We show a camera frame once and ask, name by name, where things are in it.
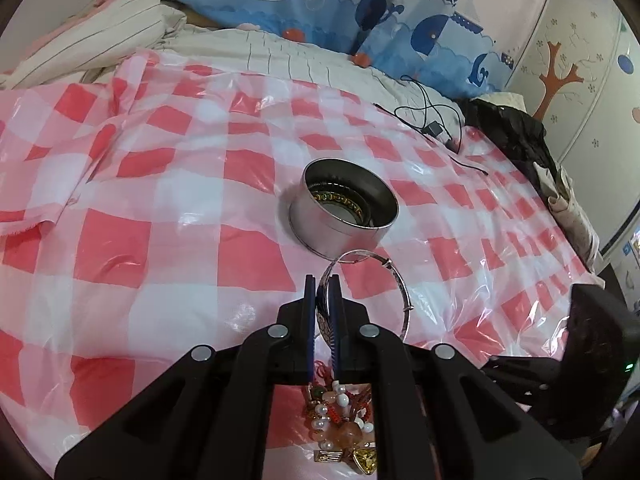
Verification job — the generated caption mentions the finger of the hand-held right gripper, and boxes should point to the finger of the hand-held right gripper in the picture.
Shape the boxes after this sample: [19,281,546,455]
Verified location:
[482,355,567,413]

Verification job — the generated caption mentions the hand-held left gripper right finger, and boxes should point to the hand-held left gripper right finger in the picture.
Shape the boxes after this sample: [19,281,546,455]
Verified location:
[327,274,583,480]

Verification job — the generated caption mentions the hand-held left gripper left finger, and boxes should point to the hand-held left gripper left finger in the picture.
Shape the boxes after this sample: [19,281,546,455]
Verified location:
[54,274,318,480]

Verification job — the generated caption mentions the silver bangle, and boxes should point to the silver bangle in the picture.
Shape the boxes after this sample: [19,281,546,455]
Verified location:
[316,252,411,356]

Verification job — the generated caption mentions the amber and white bead bracelet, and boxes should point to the amber and white bead bracelet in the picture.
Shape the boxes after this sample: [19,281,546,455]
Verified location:
[304,380,376,453]

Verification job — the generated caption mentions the round metal tin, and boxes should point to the round metal tin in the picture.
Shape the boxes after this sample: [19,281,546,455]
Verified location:
[288,157,400,252]

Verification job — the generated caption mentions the yellow triangular charm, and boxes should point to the yellow triangular charm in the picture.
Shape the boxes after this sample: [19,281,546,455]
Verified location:
[351,449,378,476]

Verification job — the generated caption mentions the beige cloth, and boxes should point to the beige cloth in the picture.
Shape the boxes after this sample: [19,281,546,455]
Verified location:
[532,160,602,273]

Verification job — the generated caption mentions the red checkered plastic sheet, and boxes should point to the red checkered plastic sheet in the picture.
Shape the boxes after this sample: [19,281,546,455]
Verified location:
[0,52,608,480]

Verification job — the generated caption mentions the black jacket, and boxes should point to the black jacket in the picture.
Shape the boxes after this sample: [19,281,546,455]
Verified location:
[457,97,562,196]

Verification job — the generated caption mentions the white striped bed sheet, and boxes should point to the white striped bed sheet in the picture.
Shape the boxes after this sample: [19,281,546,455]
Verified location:
[162,27,467,128]

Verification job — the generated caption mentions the cream cloth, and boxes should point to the cream cloth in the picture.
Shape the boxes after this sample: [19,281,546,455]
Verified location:
[475,91,527,111]

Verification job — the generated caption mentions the green and gold bead bracelet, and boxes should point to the green and gold bead bracelet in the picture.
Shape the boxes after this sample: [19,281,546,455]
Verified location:
[306,187,364,223]

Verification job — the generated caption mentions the short black cable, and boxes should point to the short black cable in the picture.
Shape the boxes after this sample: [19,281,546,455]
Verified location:
[448,155,489,176]

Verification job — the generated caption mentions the black charging cable with adapter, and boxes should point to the black charging cable with adapter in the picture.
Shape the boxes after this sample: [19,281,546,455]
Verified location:
[373,75,464,154]

